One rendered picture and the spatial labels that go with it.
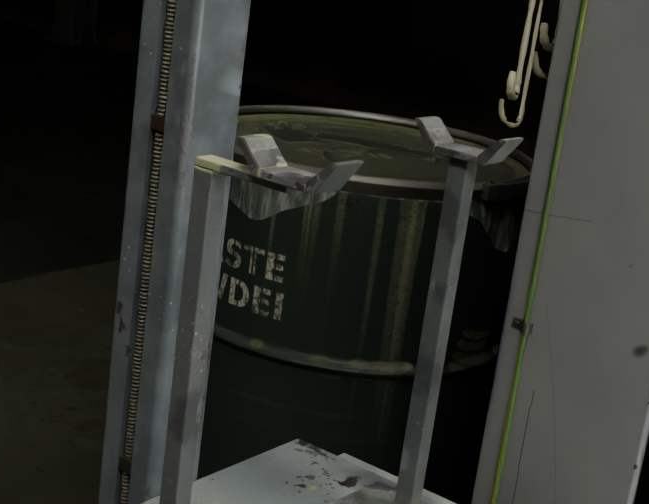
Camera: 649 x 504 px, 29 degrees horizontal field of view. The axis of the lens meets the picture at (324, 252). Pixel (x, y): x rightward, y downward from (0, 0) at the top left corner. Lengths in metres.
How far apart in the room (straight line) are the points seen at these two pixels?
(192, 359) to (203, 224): 0.09
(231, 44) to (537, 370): 0.58
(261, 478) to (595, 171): 0.47
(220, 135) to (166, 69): 0.06
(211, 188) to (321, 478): 0.36
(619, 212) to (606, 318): 0.11
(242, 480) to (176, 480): 0.19
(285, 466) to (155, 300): 0.21
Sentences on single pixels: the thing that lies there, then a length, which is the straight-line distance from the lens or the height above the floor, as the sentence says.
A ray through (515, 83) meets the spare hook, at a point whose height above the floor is 1.10.
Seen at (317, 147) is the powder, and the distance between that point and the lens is 2.09.
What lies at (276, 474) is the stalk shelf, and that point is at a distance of 1.08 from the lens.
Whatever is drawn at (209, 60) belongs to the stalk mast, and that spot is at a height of 1.14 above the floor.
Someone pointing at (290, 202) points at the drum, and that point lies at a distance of 1.84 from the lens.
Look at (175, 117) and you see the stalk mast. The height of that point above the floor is 1.10.
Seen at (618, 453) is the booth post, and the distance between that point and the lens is 1.34.
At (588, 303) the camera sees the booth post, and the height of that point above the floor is 0.90.
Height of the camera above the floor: 1.27
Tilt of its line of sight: 16 degrees down
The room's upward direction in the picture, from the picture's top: 8 degrees clockwise
